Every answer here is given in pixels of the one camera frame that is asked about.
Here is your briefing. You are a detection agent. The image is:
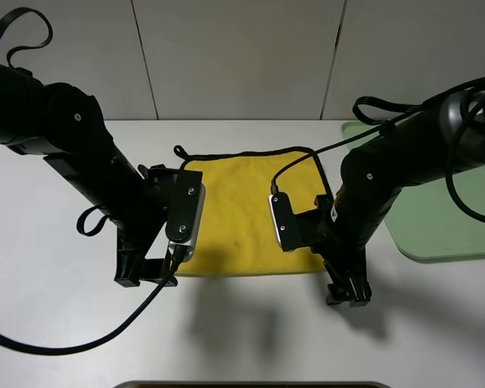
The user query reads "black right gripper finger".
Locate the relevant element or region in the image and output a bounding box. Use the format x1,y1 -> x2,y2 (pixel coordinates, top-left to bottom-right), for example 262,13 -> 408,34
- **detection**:
325,262 -> 352,306
347,275 -> 371,307

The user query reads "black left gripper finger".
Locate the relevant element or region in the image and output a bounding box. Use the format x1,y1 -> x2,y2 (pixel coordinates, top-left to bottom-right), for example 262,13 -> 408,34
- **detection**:
114,238 -> 142,288
139,259 -> 171,284

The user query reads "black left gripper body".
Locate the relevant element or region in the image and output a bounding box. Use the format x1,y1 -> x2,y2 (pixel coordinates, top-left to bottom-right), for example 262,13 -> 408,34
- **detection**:
113,164 -> 178,257

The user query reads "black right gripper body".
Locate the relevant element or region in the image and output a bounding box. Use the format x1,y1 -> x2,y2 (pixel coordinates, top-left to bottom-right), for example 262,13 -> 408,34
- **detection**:
297,194 -> 368,279

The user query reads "yellow towel with black trim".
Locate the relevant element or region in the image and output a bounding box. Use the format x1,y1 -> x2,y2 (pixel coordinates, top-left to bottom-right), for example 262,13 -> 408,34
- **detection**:
174,145 -> 329,277

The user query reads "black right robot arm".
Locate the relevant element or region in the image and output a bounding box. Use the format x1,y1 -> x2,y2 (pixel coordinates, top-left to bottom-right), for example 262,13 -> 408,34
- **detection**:
308,77 -> 485,306

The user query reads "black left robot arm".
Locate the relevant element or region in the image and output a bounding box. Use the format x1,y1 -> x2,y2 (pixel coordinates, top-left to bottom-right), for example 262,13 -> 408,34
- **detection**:
0,65 -> 170,287

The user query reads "green plastic tray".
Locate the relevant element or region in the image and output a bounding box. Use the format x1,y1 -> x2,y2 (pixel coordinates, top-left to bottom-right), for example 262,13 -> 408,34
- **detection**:
339,120 -> 485,264

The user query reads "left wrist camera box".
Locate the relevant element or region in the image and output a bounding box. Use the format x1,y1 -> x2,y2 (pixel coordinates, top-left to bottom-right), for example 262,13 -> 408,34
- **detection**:
166,170 -> 206,263

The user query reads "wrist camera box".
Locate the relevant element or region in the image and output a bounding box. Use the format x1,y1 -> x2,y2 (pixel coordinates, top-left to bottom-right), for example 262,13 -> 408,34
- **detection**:
166,170 -> 206,263
269,192 -> 302,252

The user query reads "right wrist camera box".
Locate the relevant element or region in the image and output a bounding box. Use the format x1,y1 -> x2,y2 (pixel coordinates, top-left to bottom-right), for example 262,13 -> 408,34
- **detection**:
269,192 -> 302,252

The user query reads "black right camera cable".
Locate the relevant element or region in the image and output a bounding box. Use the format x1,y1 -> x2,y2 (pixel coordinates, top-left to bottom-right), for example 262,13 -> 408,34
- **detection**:
269,74 -> 485,226

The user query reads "black camera cable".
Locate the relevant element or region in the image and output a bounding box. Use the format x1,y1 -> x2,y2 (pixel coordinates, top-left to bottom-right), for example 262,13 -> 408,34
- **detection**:
0,244 -> 183,357
269,74 -> 485,226

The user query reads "black left camera cable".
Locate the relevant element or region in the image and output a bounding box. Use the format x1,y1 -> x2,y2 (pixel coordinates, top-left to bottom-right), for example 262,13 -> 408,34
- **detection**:
0,244 -> 183,357

